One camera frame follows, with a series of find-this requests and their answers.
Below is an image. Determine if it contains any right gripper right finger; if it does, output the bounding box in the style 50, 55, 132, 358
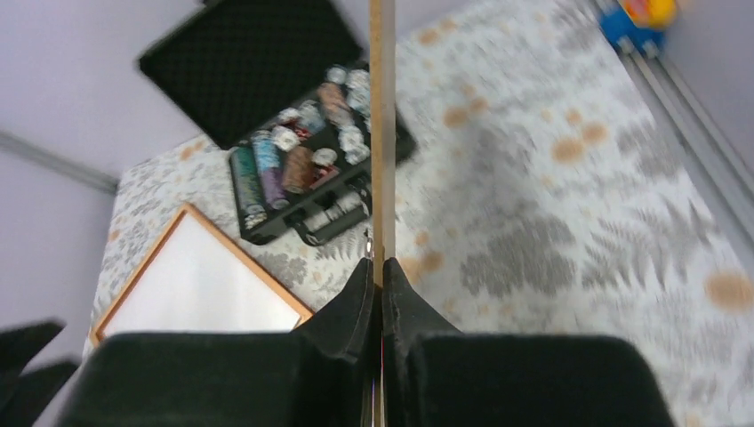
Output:
381, 258, 460, 426

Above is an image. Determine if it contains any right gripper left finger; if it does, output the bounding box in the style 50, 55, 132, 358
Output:
294, 258, 377, 426

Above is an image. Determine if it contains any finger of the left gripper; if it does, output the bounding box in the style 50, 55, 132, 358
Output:
1, 318, 64, 407
1, 360, 78, 427

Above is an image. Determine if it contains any orange wooden picture frame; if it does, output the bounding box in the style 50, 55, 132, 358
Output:
88, 202, 315, 349

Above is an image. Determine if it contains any brown cardboard backing board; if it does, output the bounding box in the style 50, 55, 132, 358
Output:
369, 0, 396, 287

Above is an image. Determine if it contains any purple poker chip stack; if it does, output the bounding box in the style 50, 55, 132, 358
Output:
260, 167, 289, 210

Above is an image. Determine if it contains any brown poker chip stack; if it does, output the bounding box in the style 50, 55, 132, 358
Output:
282, 146, 315, 194

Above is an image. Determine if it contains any blue poker chip stack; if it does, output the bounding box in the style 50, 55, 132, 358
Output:
251, 130, 281, 173

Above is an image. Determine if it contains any green poker chip stack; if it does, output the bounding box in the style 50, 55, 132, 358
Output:
230, 147, 267, 229

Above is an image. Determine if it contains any pink poker chip stack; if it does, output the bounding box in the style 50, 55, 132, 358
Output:
317, 82, 351, 125

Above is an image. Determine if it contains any black poker chip case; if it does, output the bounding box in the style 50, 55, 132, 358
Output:
137, 0, 418, 247

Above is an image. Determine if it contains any blue yellow toy car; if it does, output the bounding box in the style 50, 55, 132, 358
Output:
598, 0, 678, 58

